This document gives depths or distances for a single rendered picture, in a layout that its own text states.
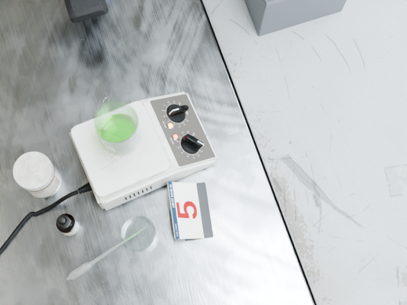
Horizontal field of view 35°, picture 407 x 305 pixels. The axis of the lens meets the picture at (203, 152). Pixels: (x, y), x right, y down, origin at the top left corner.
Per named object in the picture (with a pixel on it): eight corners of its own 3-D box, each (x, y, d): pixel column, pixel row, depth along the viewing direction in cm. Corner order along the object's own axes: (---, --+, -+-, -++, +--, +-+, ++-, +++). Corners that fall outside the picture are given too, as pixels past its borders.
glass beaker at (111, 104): (148, 152, 97) (143, 135, 89) (106, 163, 97) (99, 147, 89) (135, 109, 99) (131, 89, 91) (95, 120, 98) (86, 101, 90)
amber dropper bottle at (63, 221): (59, 219, 103) (49, 212, 96) (77, 215, 103) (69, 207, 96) (62, 238, 102) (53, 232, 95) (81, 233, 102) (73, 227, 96)
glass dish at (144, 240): (127, 214, 103) (126, 212, 101) (160, 222, 103) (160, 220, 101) (118, 247, 102) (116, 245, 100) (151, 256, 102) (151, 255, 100)
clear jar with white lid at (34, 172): (18, 175, 105) (5, 164, 97) (51, 157, 105) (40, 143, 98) (36, 206, 103) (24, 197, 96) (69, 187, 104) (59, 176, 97)
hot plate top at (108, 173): (142, 100, 100) (141, 97, 99) (172, 169, 97) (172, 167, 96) (69, 129, 99) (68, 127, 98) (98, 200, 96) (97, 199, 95)
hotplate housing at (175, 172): (186, 95, 109) (186, 77, 101) (218, 164, 106) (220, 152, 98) (62, 146, 106) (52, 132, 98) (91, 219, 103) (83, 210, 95)
